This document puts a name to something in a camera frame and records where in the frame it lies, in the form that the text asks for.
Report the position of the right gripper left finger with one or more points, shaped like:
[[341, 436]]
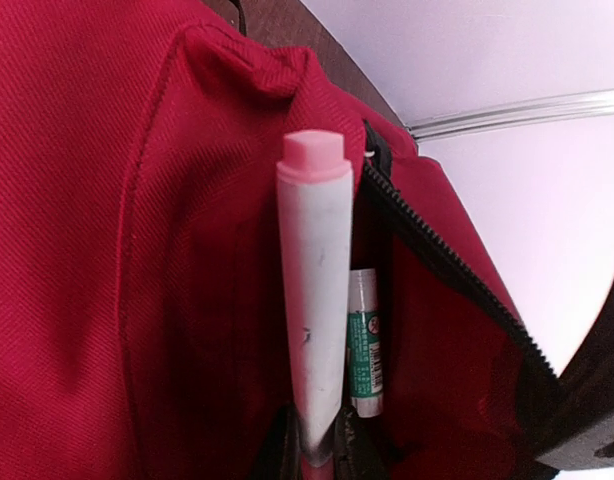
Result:
[[279, 455]]

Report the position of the white green glue stick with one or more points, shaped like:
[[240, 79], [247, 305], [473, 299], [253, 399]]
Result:
[[364, 361]]

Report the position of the left aluminium corner post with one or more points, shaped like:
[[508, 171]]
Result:
[[547, 109]]

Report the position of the red backpack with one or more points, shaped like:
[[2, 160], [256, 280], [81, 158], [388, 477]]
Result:
[[142, 320]]

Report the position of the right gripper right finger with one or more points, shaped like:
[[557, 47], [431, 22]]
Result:
[[355, 456]]

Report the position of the pink white marker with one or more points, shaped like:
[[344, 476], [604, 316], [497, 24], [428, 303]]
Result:
[[315, 188]]

